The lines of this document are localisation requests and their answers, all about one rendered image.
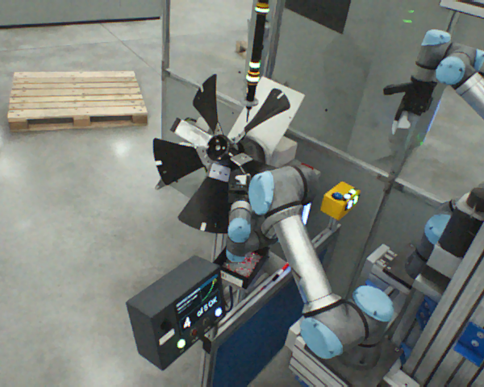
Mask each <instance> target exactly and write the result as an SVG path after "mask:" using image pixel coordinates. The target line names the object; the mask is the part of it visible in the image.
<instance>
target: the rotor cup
mask: <svg viewBox="0 0 484 387"><path fill-rule="evenodd" d="M217 145H219V146H220V149H219V150H217V149H216V146H217ZM206 152H207V155H208V157H209V158H210V159H211V160H213V161H214V162H216V161H217V162H218V163H217V162H216V164H221V165H223V166H226V168H229V169H231V171H230V172H232V171H235V170H237V169H238V168H237V167H236V166H235V165H233V164H231V163H230V162H229V161H230V160H231V159H230V158H231V157H232V156H230V155H229V153H231V154H232V155H233V156H235V155H238V154H240V153H244V154H245V149H244V146H243V144H242V143H241V142H238V143H237V144H235V140H234V139H232V140H230V139H229V138H228V137H227V136H225V135H221V134H219V135H214V136H213V137H211V138H210V139H209V141H208V143H207V147H206Z"/></svg>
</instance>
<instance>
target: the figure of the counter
mask: <svg viewBox="0 0 484 387"><path fill-rule="evenodd" d="M179 325H180V329H181V334H182V335H183V334H184V333H185V332H186V331H188V330H189V329H190V328H191V327H192V326H193V325H194V318H193V313H192V311H191V312H189V313H188V314H187V315H186V316H185V317H183V318H182V319H181V320H179Z"/></svg>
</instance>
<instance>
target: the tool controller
mask: <svg viewBox="0 0 484 387"><path fill-rule="evenodd" d="M126 306H127V311H128V315H129V319H130V322H131V328H132V331H133V335H134V338H135V341H136V346H137V351H138V353H139V355H141V356H142V357H143V358H145V359H146V360H147V361H149V362H150V363H152V364H153V365H155V366H156V367H157V368H159V369H160V370H161V371H165V370H166V369H167V368H168V367H169V366H170V365H171V364H172V363H173V362H174V361H176V360H177V359H178V358H179V357H180V356H181V355H182V354H183V353H184V352H185V351H186V350H187V349H189V348H190V347H191V346H192V345H193V344H195V343H196V342H197V341H198V340H199V339H201V338H202V337H203V336H204V335H205V334H206V333H208V332H209V331H210V330H211V329H212V328H214V327H215V325H216V324H217V323H218V322H220V321H221V320H222V319H223V318H224V317H225V316H226V308H225V301H224V295H223V283H222V277H221V271H220V267H219V265H217V264H214V263H212V262H210V261H208V260H205V259H203V258H202V257H199V256H196V255H194V256H192V257H190V258H189V259H187V260H185V261H184V262H182V263H181V264H179V265H178V266H177V267H176V268H174V269H172V270H171V271H169V272H168V273H166V274H165V275H164V276H162V277H161V278H159V280H158V281H156V282H154V283H153V284H151V285H150V286H149V287H148V288H146V289H143V290H142V291H140V292H139V293H138V294H136V295H135V296H133V297H132V298H130V299H129V300H127V301H126ZM218 307H220V308H221V314H220V315H219V316H215V310H216V309H217V308H218ZM191 311H192V313H193V318H194V325H193V326H192V327H191V328H190V329H189V330H188V331H186V332H185V333H184V334H183V335H182V334H181V329H180V325H179V320H181V319H182V318H183V317H185V316H186V315H187V314H188V313H189V312H191ZM206 317H209V318H210V323H209V324H208V325H207V327H205V326H204V325H203V320H204V319H205V318H206ZM193 328H196V329H197V330H198V331H197V334H196V336H194V337H191V336H190V332H191V330H192V329H193ZM179 339H184V340H185V343H184V345H183V346H182V347H180V348H179V347H177V342H178V341H179Z"/></svg>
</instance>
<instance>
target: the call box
mask: <svg viewBox="0 0 484 387"><path fill-rule="evenodd" d="M353 189H354V188H353V187H352V186H351V185H348V184H346V183H344V182H341V183H340V184H339V185H337V186H336V187H334V188H333V189H331V190H330V191H329V192H327V193H326V194H325V195H324V198H323V203H322V206H321V210H322V211H323V212H324V213H326V214H329V215H331V216H332V217H333V218H336V219H337V220H340V219H341V218H342V217H343V216H344V215H345V214H347V213H348V212H349V211H350V210H351V209H352V208H353V207H354V206H355V205H356V203H357V202H355V203H354V204H352V205H351V206H350V207H349V208H348V209H347V210H346V211H344V208H345V206H346V205H347V204H349V203H350V202H351V201H352V200H353V199H354V198H355V197H356V196H357V195H358V194H359V193H360V190H357V192H355V193H353V195H352V196H350V197H349V198H347V197H345V195H346V194H348V193H349V192H350V191H351V190H353ZM336 192H338V193H341V194H342V195H343V197H342V198H346V199H347V201H346V202H344V201H343V200H342V198H341V199H336V198H334V197H333V194H334V193H336Z"/></svg>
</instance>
